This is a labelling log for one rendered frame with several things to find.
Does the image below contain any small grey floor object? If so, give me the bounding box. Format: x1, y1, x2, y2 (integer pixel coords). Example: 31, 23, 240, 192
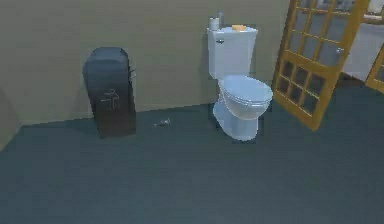
153, 118, 172, 128

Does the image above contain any black rounded bin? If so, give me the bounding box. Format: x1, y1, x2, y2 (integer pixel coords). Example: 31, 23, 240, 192
82, 46, 138, 140

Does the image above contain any yellow glazed room door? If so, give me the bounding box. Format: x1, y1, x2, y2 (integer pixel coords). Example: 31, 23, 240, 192
364, 43, 384, 96
271, 0, 372, 132

